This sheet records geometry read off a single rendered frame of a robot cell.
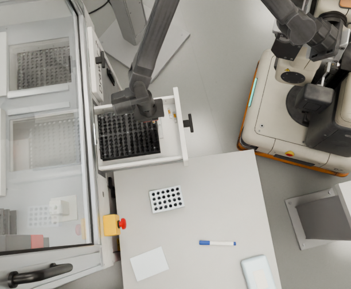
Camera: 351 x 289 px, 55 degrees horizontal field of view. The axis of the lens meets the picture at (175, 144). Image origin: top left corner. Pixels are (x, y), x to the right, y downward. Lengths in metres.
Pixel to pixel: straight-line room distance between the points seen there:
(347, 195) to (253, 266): 0.46
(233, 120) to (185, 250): 1.13
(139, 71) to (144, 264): 0.72
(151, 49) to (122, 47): 1.50
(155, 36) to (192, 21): 1.62
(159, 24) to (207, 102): 1.38
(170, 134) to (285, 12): 0.61
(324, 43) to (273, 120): 0.94
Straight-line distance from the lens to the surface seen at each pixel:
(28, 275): 0.63
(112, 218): 1.23
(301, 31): 1.05
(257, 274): 1.33
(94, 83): 1.36
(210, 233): 1.35
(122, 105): 1.06
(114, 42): 2.50
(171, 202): 1.32
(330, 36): 1.12
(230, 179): 1.38
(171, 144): 1.32
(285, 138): 1.97
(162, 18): 0.94
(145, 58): 0.98
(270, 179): 2.19
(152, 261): 1.35
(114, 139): 1.29
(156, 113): 1.14
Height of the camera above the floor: 2.11
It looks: 75 degrees down
